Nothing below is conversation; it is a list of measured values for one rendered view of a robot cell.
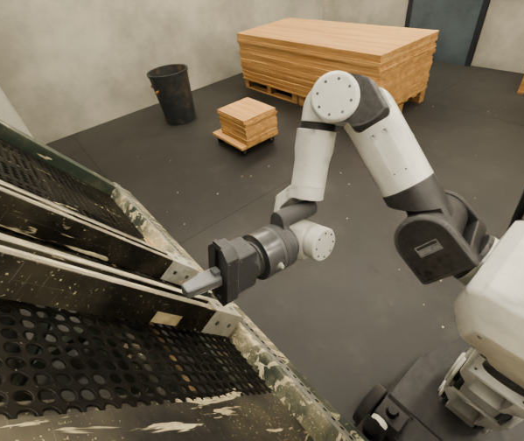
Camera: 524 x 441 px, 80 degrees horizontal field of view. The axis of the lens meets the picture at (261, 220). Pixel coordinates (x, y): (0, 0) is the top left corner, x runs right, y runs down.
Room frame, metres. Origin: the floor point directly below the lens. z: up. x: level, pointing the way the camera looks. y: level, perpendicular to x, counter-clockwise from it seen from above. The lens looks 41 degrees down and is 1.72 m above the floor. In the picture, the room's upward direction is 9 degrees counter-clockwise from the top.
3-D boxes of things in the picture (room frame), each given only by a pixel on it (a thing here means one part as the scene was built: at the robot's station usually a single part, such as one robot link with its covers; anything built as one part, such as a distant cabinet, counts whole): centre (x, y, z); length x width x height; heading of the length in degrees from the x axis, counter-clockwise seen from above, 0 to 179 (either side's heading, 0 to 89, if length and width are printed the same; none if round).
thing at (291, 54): (4.47, -1.15, 0.39); 2.46 x 1.04 x 0.78; 33
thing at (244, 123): (3.36, 0.03, 0.20); 0.61 x 0.51 x 0.40; 33
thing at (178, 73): (4.35, 0.90, 0.33); 0.54 x 0.54 x 0.65
